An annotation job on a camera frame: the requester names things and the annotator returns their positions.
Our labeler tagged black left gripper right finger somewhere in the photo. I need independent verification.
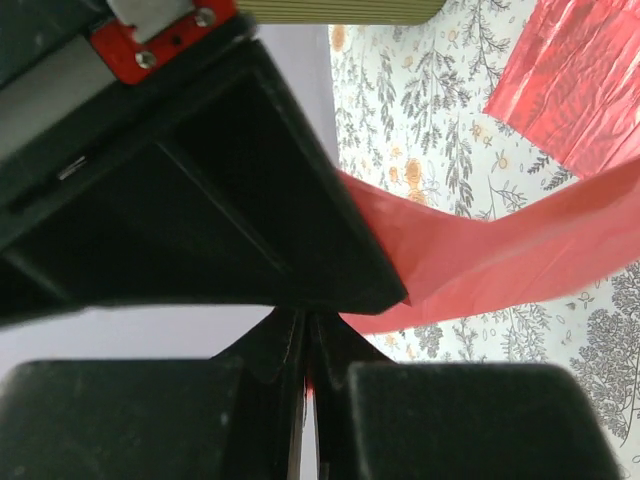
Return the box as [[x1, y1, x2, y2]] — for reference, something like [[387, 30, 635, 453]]
[[308, 314, 620, 479]]

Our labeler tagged red torn trash bag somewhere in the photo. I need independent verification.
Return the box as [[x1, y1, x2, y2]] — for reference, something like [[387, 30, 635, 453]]
[[484, 1, 639, 178]]

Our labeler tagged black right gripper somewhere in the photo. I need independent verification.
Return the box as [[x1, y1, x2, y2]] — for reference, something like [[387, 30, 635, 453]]
[[1, 1, 255, 91]]

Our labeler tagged floral patterned table mat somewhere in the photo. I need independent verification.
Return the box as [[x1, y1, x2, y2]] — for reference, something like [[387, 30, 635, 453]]
[[328, 1, 639, 479]]

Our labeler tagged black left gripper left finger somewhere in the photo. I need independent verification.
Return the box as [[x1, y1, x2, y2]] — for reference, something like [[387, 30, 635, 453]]
[[1, 314, 305, 479]]

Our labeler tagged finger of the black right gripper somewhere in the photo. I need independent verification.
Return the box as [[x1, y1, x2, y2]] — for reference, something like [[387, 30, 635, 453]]
[[1, 40, 406, 323]]

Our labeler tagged green plastic trash bin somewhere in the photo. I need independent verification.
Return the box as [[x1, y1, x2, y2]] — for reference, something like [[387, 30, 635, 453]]
[[235, 0, 445, 26]]

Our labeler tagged red trash bag roll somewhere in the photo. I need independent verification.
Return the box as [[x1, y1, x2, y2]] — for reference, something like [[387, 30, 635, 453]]
[[340, 165, 639, 335]]

